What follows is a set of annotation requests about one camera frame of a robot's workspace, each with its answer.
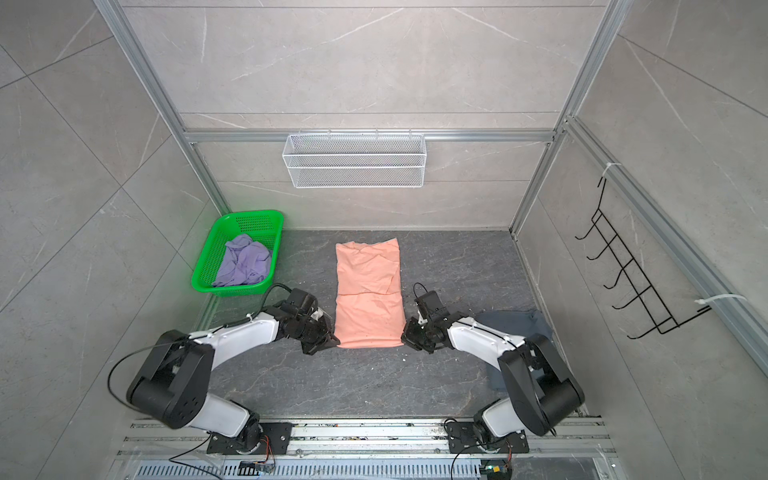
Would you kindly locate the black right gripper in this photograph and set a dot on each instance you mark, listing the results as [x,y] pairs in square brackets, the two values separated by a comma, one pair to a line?
[409,336]

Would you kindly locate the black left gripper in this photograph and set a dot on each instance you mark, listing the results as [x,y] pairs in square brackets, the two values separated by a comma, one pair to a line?
[329,337]

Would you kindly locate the pink graphic t-shirt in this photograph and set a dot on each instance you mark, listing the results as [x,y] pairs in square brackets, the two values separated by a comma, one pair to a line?
[369,305]

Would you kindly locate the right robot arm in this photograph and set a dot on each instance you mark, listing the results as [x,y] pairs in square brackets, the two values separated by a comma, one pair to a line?
[541,389]

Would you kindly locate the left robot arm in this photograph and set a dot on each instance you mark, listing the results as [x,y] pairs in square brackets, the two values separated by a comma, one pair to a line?
[172,385]

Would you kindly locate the folded blue-grey t-shirt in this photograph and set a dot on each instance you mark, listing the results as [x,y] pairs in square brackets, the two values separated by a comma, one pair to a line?
[520,323]

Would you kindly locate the purple t-shirt in basket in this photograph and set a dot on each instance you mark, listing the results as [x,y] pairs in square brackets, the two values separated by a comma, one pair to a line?
[245,262]

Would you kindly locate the green plastic laundry basket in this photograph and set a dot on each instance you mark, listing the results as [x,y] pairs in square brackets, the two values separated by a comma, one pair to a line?
[263,226]

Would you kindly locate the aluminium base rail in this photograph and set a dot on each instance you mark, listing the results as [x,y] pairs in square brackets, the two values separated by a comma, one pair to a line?
[406,448]

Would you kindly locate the white wire mesh basket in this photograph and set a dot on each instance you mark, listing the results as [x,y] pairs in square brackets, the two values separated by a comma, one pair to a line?
[361,160]

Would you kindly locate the black wire hook rack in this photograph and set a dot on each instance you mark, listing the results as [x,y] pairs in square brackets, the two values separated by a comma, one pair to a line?
[632,274]

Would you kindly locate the white cable tie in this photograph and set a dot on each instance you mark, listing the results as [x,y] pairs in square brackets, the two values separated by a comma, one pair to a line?
[725,296]

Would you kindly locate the aluminium frame profile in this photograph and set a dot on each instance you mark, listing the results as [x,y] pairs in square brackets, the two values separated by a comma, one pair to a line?
[739,317]

